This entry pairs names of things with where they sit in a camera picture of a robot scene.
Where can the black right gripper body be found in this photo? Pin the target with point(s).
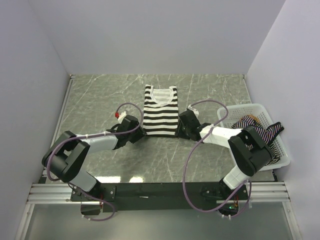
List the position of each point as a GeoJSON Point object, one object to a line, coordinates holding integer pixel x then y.
{"type": "Point", "coordinates": [183, 132]}

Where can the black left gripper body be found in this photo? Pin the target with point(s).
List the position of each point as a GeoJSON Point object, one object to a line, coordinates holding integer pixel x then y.
{"type": "Point", "coordinates": [135, 136]}

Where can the black white striped tank top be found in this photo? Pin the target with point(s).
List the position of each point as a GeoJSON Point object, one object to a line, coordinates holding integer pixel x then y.
{"type": "Point", "coordinates": [160, 111]}

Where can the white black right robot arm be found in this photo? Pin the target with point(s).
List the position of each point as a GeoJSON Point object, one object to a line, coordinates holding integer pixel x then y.
{"type": "Point", "coordinates": [249, 145]}

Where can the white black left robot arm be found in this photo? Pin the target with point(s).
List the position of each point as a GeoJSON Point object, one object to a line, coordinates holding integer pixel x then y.
{"type": "Point", "coordinates": [69, 152]}

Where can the purple striped tank top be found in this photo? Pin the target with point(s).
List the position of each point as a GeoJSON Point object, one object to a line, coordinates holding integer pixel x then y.
{"type": "Point", "coordinates": [268, 134]}

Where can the orange garment in basket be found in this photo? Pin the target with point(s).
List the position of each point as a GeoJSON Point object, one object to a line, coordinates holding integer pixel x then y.
{"type": "Point", "coordinates": [254, 118]}

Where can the white plastic laundry basket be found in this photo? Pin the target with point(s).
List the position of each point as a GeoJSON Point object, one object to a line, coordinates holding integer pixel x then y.
{"type": "Point", "coordinates": [255, 115]}

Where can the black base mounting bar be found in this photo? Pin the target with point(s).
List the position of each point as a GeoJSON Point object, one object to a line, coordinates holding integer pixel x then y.
{"type": "Point", "coordinates": [162, 196]}

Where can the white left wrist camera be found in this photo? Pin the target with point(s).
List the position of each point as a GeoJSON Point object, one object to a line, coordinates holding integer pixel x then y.
{"type": "Point", "coordinates": [120, 116]}

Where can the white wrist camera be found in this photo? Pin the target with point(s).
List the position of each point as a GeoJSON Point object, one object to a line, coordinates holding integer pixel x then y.
{"type": "Point", "coordinates": [120, 116]}
{"type": "Point", "coordinates": [194, 110]}

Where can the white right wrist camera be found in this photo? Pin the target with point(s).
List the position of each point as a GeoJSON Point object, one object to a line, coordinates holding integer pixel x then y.
{"type": "Point", "coordinates": [194, 110]}

